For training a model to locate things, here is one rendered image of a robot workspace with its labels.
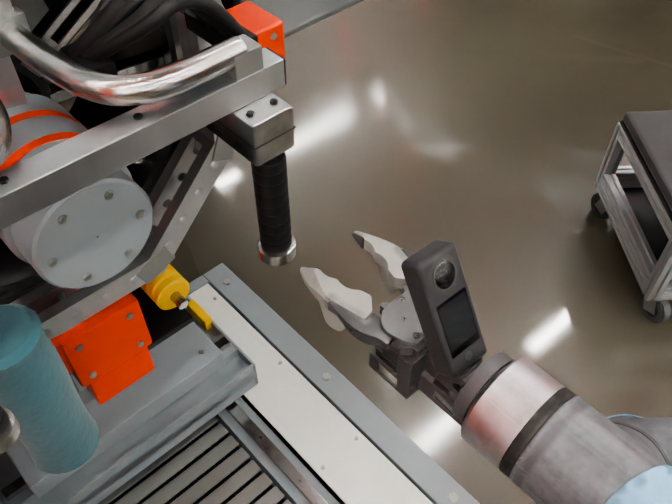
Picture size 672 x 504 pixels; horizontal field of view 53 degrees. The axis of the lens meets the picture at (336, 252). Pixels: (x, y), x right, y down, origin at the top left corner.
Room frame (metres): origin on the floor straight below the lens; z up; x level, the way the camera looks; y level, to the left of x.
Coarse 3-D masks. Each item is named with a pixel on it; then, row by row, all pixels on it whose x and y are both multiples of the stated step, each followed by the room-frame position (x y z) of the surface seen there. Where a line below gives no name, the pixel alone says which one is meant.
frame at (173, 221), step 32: (192, 32) 0.73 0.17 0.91; (192, 160) 0.74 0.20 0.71; (224, 160) 0.73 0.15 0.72; (160, 192) 0.70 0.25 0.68; (192, 192) 0.69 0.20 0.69; (160, 224) 0.66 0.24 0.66; (160, 256) 0.64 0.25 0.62; (64, 288) 0.58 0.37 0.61; (96, 288) 0.58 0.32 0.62; (128, 288) 0.60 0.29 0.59; (64, 320) 0.54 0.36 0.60
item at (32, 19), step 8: (16, 0) 0.83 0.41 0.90; (24, 0) 0.84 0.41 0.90; (32, 0) 0.84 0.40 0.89; (40, 0) 0.85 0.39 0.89; (24, 8) 0.83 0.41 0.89; (32, 8) 0.84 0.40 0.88; (40, 8) 0.85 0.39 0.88; (48, 8) 0.86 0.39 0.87; (32, 16) 0.84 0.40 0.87; (40, 16) 0.84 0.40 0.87; (32, 24) 0.84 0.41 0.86; (48, 80) 0.83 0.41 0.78
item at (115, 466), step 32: (224, 352) 0.77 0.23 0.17; (224, 384) 0.70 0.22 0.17; (256, 384) 0.74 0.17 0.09; (160, 416) 0.64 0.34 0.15; (192, 416) 0.64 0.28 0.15; (128, 448) 0.58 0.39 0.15; (160, 448) 0.59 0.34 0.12; (0, 480) 0.51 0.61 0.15; (64, 480) 0.51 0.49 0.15; (96, 480) 0.50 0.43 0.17; (128, 480) 0.54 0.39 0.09
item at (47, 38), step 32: (64, 0) 0.73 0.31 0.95; (96, 0) 0.75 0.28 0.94; (64, 32) 0.72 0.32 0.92; (160, 32) 0.79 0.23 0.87; (128, 64) 0.77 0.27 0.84; (160, 64) 0.79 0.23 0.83; (64, 96) 0.70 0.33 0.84; (160, 160) 0.75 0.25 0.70; (0, 256) 0.63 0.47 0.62; (0, 288) 0.57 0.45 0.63
